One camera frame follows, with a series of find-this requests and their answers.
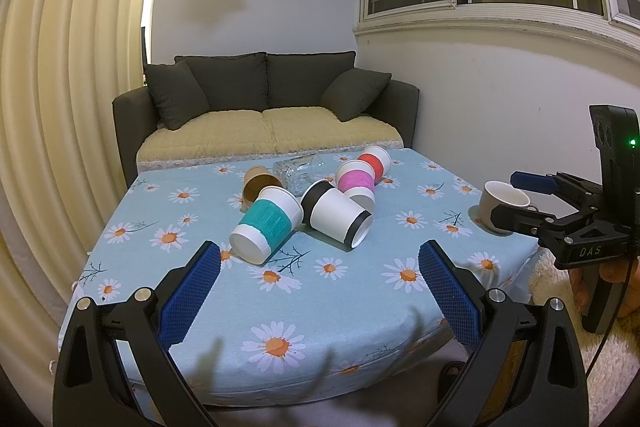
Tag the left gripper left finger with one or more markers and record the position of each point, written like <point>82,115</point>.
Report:
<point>91,386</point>

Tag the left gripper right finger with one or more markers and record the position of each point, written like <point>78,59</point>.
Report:
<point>525,366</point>

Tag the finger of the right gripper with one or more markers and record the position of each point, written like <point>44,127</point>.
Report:
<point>520,220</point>
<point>549,184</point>

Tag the teal banded paper cup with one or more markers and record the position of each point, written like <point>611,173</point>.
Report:
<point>266,225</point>

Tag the red banded paper cup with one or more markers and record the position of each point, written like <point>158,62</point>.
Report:
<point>379,159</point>

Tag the pink banded paper cup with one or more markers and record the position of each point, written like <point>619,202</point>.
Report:
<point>355,179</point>

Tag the black banded paper cup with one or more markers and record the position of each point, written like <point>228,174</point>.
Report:
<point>329,211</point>

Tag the brown paper cup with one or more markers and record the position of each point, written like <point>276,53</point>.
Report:
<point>255,179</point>

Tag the white ceramic mug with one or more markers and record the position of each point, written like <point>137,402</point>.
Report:
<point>498,193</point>

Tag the daisy print blue tablecloth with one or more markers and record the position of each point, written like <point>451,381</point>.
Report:
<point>317,320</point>

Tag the right dark throw pillow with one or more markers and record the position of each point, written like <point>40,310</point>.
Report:
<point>352,92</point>

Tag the dark throw pillow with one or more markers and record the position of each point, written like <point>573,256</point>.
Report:
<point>352,92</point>
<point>176,93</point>

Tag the clear glass tumbler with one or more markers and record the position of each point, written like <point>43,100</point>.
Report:
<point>298,173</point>

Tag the yellow sofa seat cover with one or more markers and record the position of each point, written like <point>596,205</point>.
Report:
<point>235,135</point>

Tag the left dark throw pillow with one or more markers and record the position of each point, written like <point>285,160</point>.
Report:
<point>176,93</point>

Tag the dark grey sofa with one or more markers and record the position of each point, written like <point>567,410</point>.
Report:
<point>259,81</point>

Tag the cream curtain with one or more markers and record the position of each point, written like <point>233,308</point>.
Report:
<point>62,64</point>

